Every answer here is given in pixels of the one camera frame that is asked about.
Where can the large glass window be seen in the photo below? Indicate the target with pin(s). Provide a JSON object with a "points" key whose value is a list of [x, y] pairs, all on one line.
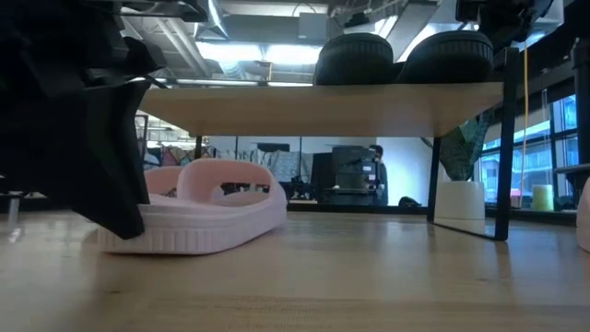
{"points": [[560, 152]]}

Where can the silver metal post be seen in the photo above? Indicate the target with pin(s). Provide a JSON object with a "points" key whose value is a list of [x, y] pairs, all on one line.
{"points": [[14, 209]]}

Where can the yellow-green cylinder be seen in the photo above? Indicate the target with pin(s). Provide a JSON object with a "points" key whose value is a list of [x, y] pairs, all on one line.
{"points": [[543, 198]]}

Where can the colourful patterned fabric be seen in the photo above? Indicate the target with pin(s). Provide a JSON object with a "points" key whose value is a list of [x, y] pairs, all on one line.
{"points": [[173, 157]]}

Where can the person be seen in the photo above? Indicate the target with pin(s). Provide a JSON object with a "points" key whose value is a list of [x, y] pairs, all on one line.
{"points": [[381, 180]]}

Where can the black dome object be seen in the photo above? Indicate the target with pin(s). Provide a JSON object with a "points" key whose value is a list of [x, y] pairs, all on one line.
{"points": [[409, 202]]}

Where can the grey rectangular air duct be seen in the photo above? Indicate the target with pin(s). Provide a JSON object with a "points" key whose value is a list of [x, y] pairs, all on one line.
{"points": [[276, 30]]}

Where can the black upright post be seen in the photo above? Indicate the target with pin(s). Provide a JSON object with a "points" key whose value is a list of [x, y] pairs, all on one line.
{"points": [[581, 115]]}

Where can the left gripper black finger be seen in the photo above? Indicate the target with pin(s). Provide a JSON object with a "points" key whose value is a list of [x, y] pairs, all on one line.
{"points": [[92, 152]]}

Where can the silver round air duct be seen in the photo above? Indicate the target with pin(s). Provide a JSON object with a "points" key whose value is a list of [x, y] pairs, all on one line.
{"points": [[212, 23]]}

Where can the wooden shelf with black legs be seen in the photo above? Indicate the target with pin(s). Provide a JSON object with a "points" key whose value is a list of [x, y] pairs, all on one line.
{"points": [[322, 110]]}

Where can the green plant in white pot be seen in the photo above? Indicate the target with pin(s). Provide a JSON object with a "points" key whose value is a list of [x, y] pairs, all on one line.
{"points": [[461, 200]]}

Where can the black slide sandal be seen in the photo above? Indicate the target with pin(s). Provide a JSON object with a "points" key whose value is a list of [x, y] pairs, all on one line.
{"points": [[355, 60], [444, 57]]}

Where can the grey patterned fabric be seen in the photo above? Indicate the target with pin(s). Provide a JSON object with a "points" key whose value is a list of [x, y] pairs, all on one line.
{"points": [[286, 166]]}

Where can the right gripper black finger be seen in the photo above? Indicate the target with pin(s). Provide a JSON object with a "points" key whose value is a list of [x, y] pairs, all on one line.
{"points": [[506, 37]]}

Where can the bright ceiling light strip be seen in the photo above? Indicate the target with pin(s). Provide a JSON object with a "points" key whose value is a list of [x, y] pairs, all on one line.
{"points": [[276, 54]]}

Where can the black machine cabinet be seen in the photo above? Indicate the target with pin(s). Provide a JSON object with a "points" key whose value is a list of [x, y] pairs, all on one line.
{"points": [[345, 175]]}

